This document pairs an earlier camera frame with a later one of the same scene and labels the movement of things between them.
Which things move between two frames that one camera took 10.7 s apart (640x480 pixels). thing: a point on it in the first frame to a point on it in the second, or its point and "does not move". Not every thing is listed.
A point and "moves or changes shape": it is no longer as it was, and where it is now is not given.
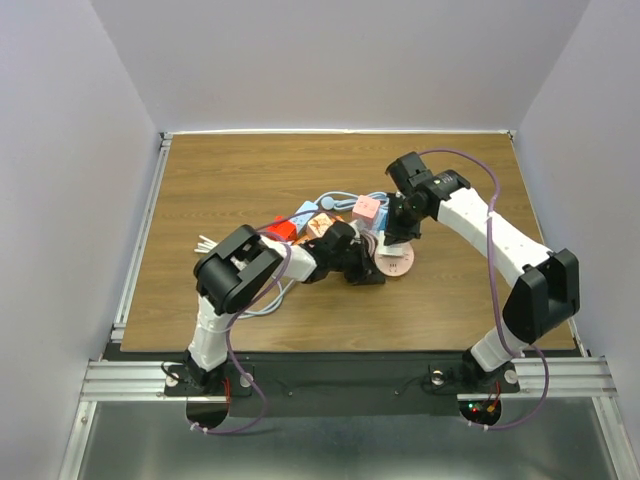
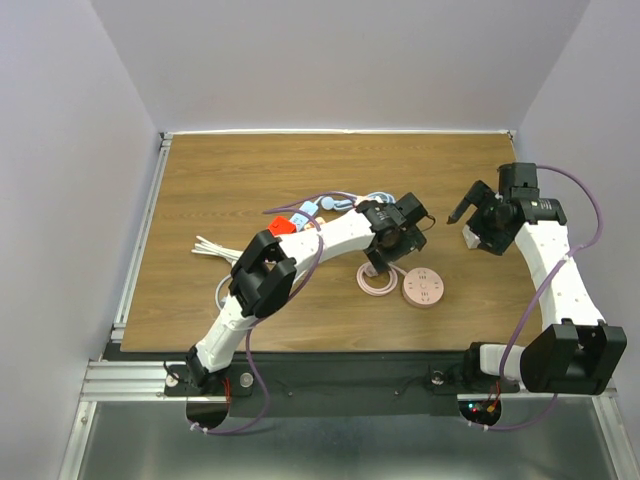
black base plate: [353, 377] does not move
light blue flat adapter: [302, 220] does not move
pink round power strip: [395, 265] moves or changes shape
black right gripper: [397, 234] to [494, 241]
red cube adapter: [282, 229] does not move
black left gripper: [365, 272] to [410, 240]
